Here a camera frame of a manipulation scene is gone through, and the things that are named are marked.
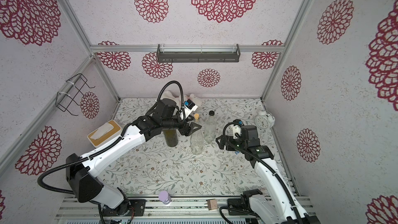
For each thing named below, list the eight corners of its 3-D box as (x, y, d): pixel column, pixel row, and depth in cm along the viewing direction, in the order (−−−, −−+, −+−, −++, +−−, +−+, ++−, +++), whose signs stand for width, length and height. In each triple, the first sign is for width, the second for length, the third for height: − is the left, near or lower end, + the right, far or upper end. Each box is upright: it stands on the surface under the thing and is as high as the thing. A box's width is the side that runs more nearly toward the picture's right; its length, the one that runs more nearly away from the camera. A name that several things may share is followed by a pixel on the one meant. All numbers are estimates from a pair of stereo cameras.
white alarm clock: (264, 134, 103) (272, 122, 93) (253, 124, 108) (259, 112, 98) (270, 130, 105) (277, 118, 95) (258, 120, 110) (264, 108, 100)
